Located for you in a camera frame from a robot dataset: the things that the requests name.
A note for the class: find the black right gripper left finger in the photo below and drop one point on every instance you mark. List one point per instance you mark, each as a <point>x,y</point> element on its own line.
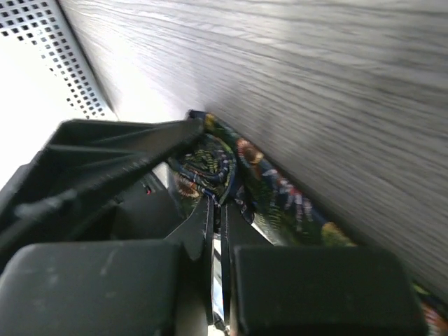
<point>195,236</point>

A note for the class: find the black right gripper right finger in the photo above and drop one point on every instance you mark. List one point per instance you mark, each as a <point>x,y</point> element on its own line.
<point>234,231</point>

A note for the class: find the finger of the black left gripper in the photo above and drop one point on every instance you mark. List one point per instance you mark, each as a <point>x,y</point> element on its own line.
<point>81,168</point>

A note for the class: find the dark floral patterned tie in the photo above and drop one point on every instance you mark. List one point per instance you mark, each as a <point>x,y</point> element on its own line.
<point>314,279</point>

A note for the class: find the white plastic basket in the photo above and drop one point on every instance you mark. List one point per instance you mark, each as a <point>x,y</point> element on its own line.
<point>43,26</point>

